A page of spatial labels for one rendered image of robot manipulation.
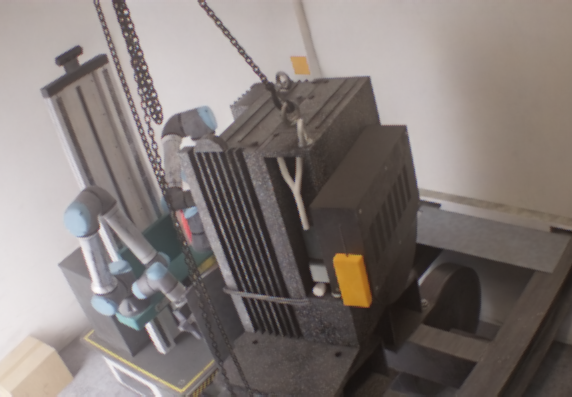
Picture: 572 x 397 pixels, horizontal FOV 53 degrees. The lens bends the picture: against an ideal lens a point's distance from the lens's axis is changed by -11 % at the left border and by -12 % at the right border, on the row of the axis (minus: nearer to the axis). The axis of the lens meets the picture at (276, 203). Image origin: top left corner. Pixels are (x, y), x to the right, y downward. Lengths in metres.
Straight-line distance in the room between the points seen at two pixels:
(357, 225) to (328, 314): 0.45
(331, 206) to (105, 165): 1.43
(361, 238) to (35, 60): 2.58
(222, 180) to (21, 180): 2.12
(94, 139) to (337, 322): 1.36
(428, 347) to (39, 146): 2.51
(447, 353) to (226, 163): 1.05
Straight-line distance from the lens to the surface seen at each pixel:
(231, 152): 1.79
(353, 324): 1.98
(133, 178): 2.91
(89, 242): 2.47
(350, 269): 1.68
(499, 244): 2.76
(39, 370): 3.76
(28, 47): 3.76
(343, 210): 1.61
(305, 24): 3.04
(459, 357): 2.29
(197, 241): 3.01
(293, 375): 2.03
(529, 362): 2.57
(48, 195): 3.89
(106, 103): 2.78
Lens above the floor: 2.32
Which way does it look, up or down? 29 degrees down
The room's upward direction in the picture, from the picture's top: 17 degrees counter-clockwise
